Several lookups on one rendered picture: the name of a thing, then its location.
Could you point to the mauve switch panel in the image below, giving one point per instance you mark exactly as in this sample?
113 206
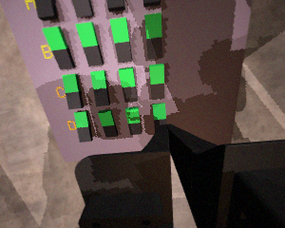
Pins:
109 72

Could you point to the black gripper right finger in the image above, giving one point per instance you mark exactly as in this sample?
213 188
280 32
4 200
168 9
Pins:
207 170

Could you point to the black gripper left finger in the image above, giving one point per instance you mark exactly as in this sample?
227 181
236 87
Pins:
143 171

